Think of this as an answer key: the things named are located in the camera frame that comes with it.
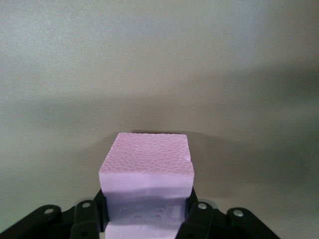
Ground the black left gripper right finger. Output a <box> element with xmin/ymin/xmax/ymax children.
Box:
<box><xmin>174</xmin><ymin>188</ymin><xmax>277</xmax><ymax>239</ymax></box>

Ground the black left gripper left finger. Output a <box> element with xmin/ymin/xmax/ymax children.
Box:
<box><xmin>4</xmin><ymin>189</ymin><xmax>110</xmax><ymax>239</ymax></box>

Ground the pink foam cube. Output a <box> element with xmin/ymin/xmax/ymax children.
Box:
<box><xmin>98</xmin><ymin>131</ymin><xmax>195</xmax><ymax>239</ymax></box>

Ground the brown table cover sheet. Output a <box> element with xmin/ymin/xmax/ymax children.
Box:
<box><xmin>0</xmin><ymin>0</ymin><xmax>319</xmax><ymax>239</ymax></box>

